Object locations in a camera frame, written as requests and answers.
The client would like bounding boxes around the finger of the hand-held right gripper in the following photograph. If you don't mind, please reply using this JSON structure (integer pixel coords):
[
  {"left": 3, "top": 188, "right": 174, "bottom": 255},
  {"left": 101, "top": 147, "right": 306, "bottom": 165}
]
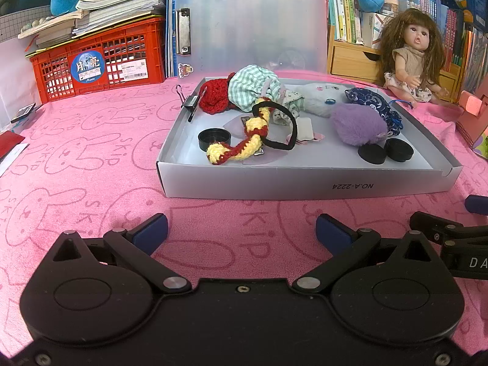
[
  {"left": 465, "top": 195, "right": 488, "bottom": 214},
  {"left": 410, "top": 211, "right": 488, "bottom": 246}
]

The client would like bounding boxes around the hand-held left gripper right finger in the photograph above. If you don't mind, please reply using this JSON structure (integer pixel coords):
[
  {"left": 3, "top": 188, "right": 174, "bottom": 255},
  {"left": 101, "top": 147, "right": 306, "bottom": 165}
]
[{"left": 292, "top": 214, "right": 439, "bottom": 293}]

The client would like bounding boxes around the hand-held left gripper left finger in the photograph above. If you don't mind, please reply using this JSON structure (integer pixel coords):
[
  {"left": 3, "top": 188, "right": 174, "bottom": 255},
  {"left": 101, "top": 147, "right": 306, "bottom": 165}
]
[{"left": 49, "top": 213, "right": 191, "bottom": 294}]

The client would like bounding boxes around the white cardboard box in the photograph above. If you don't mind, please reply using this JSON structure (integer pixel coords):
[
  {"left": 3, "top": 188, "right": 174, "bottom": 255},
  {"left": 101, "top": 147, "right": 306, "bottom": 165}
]
[{"left": 156, "top": 76, "right": 464, "bottom": 201}]

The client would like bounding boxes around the black round lid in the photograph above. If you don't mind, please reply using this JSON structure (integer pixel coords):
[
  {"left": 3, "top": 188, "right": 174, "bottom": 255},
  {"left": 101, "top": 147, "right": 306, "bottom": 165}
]
[
  {"left": 198, "top": 127, "right": 231, "bottom": 152},
  {"left": 384, "top": 138, "right": 414, "bottom": 162},
  {"left": 357, "top": 145, "right": 387, "bottom": 165}
]

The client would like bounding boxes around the white square pad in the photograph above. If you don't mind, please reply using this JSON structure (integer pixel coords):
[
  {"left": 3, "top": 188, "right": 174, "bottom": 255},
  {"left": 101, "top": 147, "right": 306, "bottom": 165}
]
[{"left": 296, "top": 118, "right": 315, "bottom": 141}]

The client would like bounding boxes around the purple fluffy plush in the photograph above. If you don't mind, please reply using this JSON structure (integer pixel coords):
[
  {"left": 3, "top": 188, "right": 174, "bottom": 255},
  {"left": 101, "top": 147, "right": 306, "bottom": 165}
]
[{"left": 331, "top": 106, "right": 389, "bottom": 146}]

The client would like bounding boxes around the yellow red crocheted headband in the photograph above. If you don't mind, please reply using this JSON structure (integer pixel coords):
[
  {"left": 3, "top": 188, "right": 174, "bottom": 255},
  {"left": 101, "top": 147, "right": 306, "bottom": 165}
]
[{"left": 206, "top": 99, "right": 300, "bottom": 165}]

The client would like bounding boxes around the white fluffy plush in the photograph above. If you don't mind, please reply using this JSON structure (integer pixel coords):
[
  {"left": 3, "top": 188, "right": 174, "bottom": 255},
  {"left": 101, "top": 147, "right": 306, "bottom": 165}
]
[{"left": 293, "top": 83, "right": 353, "bottom": 117}]

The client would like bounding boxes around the pale floral cloth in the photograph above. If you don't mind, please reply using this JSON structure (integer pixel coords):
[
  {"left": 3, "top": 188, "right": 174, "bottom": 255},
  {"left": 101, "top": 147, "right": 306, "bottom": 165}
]
[{"left": 263, "top": 88, "right": 306, "bottom": 126}]

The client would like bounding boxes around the blue floral pouch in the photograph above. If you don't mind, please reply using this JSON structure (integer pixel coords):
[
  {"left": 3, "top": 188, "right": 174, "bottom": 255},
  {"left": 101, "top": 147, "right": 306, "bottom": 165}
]
[{"left": 345, "top": 87, "right": 405, "bottom": 136}]

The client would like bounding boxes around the red knitted hat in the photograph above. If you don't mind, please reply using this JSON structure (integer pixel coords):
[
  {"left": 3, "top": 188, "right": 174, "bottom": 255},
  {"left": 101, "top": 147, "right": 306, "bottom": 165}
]
[{"left": 197, "top": 78, "right": 233, "bottom": 115}]

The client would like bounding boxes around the green checkered cloth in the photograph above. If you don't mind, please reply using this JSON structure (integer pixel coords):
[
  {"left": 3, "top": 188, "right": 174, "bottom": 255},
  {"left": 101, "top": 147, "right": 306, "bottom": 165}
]
[{"left": 228, "top": 65, "right": 283, "bottom": 113}]

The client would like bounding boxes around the pink house-shaped stand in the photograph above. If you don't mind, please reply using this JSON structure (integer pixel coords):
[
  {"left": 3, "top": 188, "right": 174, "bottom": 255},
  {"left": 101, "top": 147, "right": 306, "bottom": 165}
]
[{"left": 455, "top": 82, "right": 488, "bottom": 149}]

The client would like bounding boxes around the pink rabbit print blanket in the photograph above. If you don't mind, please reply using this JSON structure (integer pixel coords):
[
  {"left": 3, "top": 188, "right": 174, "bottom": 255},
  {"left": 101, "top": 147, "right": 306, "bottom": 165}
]
[{"left": 0, "top": 69, "right": 488, "bottom": 355}]

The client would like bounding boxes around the pink cube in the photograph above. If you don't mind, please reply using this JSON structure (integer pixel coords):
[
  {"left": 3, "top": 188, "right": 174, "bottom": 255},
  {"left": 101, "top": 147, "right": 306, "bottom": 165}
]
[{"left": 459, "top": 91, "right": 482, "bottom": 115}]

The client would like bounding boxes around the black binder clip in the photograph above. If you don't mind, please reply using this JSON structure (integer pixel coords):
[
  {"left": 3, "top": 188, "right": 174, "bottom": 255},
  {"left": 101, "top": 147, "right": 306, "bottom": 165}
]
[{"left": 175, "top": 84, "right": 208, "bottom": 123}]

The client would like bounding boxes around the white paper sheet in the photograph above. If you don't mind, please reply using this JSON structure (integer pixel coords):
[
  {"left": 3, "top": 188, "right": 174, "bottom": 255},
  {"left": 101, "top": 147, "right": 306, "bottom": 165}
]
[{"left": 0, "top": 143, "right": 30, "bottom": 176}]

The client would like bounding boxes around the long-haired doll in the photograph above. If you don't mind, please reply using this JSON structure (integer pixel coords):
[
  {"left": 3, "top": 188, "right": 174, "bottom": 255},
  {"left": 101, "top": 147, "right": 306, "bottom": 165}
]
[{"left": 379, "top": 8, "right": 456, "bottom": 104}]

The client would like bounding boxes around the red envelope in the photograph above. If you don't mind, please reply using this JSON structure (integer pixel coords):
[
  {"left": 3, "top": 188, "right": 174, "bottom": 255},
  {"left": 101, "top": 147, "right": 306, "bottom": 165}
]
[{"left": 0, "top": 130, "right": 25, "bottom": 159}]

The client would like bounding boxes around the wooden drawer organizer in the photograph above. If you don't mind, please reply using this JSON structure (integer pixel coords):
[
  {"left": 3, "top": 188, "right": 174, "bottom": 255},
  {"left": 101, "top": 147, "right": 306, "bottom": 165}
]
[{"left": 327, "top": 38, "right": 462, "bottom": 103}]

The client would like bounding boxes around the small dark box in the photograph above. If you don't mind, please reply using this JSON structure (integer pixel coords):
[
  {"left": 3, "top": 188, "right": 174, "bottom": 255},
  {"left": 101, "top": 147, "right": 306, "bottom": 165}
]
[{"left": 11, "top": 103, "right": 37, "bottom": 123}]

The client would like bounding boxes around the red plastic crate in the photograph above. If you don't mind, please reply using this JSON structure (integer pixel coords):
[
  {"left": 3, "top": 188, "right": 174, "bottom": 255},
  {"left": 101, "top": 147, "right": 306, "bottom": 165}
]
[{"left": 30, "top": 17, "right": 166, "bottom": 103}]

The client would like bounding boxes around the clear plastic clipboard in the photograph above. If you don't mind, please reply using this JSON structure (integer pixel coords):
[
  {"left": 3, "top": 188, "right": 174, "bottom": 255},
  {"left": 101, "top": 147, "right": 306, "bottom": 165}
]
[{"left": 173, "top": 0, "right": 328, "bottom": 77}]

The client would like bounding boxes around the row of standing books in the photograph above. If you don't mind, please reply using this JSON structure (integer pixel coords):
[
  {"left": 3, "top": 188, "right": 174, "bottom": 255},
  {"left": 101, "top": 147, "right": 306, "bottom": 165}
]
[{"left": 328, "top": 0, "right": 488, "bottom": 96}]

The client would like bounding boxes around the stack of lying books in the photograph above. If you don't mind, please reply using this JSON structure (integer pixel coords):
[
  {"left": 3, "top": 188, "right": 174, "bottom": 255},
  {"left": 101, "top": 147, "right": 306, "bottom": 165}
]
[{"left": 17, "top": 0, "right": 168, "bottom": 50}]

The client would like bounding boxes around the grey grid mat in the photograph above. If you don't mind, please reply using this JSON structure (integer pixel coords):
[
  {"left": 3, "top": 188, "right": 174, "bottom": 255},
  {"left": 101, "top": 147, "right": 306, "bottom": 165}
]
[{"left": 0, "top": 11, "right": 46, "bottom": 42}]

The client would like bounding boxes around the wooden bead string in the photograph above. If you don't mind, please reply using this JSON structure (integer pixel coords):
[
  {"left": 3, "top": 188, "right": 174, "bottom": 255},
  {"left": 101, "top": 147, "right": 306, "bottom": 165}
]
[{"left": 21, "top": 17, "right": 50, "bottom": 33}]

